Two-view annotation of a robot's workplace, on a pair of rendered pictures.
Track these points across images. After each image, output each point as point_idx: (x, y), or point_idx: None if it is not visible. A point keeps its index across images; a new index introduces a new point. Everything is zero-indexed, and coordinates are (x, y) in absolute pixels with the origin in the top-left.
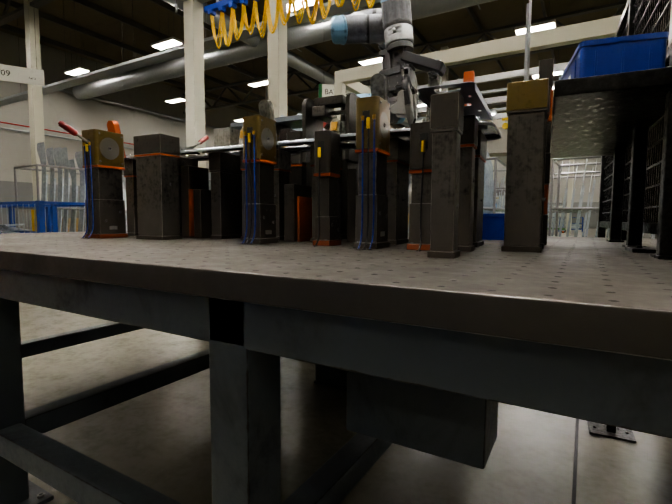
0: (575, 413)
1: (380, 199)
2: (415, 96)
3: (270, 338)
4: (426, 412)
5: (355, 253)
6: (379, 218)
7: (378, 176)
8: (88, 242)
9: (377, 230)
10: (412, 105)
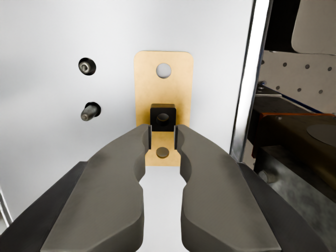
0: None
1: (266, 92)
2: (95, 225)
3: None
4: None
5: (315, 77)
6: (258, 87)
7: (286, 104)
8: None
9: (258, 84)
10: (201, 158)
